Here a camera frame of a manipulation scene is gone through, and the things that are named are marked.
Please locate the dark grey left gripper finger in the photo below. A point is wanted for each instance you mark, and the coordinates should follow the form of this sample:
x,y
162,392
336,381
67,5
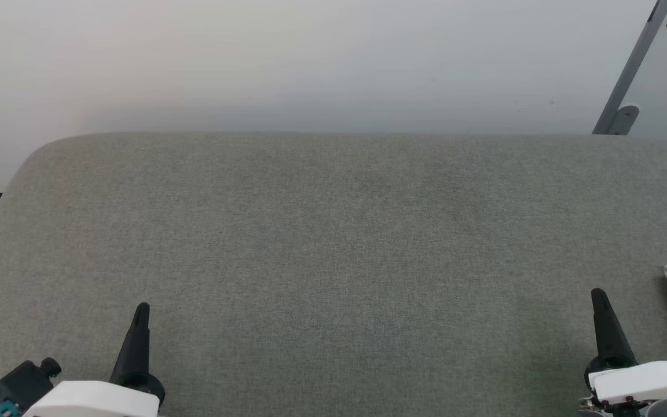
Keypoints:
x,y
135,347

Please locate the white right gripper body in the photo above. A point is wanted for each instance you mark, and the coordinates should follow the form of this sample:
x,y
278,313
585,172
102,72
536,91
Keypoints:
x,y
646,382

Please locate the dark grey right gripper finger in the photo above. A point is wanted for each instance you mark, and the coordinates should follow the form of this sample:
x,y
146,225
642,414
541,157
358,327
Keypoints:
x,y
608,330

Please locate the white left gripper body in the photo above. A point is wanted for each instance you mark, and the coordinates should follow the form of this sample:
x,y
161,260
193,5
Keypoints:
x,y
96,399

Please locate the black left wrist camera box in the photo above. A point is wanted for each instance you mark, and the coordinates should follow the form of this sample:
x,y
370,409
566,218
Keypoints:
x,y
24,382

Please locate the grey metal post with bracket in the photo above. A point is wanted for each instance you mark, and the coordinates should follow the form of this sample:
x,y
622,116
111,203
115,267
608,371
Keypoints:
x,y
629,69

